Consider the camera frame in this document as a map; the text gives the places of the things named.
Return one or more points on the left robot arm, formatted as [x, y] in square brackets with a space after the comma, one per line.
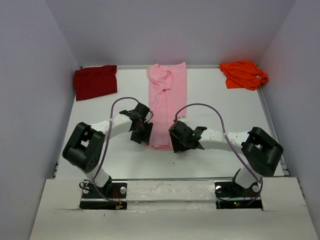
[85, 145]

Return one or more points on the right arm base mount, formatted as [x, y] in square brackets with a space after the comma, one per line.
[229, 196]

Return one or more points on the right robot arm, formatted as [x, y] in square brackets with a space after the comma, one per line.
[257, 150]

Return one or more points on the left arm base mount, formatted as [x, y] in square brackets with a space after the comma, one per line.
[93, 198]

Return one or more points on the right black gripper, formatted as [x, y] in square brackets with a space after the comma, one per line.
[176, 145]

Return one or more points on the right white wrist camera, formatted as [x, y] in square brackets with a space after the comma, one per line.
[182, 119]

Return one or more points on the pink t shirt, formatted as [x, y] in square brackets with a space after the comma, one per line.
[167, 93]

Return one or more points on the orange t shirt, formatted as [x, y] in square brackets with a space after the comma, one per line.
[243, 75]

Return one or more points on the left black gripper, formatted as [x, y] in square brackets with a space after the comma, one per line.
[145, 137]

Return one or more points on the dark red folded t shirt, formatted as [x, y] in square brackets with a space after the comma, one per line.
[93, 82]

